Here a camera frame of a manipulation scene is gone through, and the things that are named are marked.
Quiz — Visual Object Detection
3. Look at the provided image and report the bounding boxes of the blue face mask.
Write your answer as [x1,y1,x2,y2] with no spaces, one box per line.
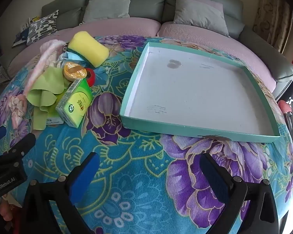
[57,51,88,66]

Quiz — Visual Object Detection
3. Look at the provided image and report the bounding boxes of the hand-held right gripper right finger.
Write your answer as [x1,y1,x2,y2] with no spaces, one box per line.
[200,152,280,234]

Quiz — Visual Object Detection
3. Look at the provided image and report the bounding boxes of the light green cloth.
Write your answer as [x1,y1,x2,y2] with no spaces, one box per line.
[26,67,71,131]

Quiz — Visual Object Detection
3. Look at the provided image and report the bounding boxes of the red chair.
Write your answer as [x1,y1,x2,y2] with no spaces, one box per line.
[278,100,293,168]

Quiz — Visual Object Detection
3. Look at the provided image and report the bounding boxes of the plain grey cushion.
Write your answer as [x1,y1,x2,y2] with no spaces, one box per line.
[82,0,135,25]

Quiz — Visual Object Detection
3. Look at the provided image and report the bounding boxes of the books behind cushions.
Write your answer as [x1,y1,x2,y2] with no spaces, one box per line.
[20,17,41,31]

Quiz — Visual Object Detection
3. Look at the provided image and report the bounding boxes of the navy blue cushion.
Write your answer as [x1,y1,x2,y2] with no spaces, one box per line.
[12,27,31,49]

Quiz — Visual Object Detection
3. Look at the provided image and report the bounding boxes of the pink fluffy cloth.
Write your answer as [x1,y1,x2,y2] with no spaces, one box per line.
[11,38,65,127]

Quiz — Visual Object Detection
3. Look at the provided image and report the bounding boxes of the grey white patterned cushion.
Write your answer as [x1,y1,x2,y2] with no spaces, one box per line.
[26,10,59,46]

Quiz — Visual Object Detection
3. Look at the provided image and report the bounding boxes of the green tissue pack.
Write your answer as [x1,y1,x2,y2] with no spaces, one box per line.
[46,116,64,125]
[55,78,93,129]

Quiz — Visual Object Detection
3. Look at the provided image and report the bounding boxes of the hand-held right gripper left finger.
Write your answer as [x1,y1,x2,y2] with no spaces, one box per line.
[22,152,100,234]

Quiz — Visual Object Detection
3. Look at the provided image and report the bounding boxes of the yellow sponge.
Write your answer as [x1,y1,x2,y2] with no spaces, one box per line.
[68,31,109,68]

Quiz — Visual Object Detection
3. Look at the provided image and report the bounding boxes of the pink sofa seat cover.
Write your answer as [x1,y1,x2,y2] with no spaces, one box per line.
[0,17,162,78]
[156,21,276,90]

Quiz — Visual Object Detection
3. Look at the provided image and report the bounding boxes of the grey and pink cushion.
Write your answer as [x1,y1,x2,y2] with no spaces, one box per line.
[173,0,229,37]

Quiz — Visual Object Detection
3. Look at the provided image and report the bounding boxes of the beige patterned curtain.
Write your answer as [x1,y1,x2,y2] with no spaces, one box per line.
[253,0,293,54]

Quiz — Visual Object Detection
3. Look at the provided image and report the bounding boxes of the teal shallow cardboard box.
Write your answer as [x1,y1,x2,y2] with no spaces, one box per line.
[119,42,281,144]

